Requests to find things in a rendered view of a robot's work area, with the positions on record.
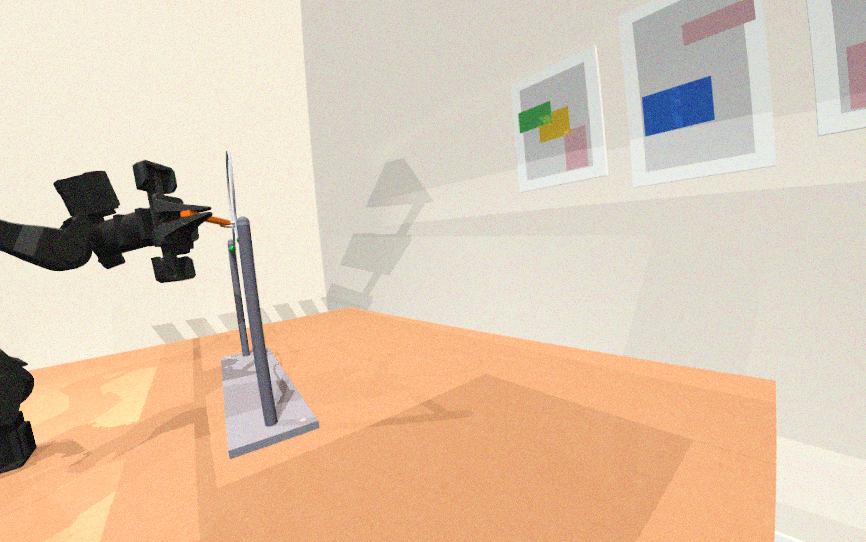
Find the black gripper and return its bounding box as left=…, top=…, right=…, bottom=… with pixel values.
left=110, top=159, right=213, bottom=283

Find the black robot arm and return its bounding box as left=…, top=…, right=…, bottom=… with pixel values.
left=0, top=171, right=130, bottom=474

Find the orange handle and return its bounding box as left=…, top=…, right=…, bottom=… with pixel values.
left=181, top=211, right=235, bottom=228

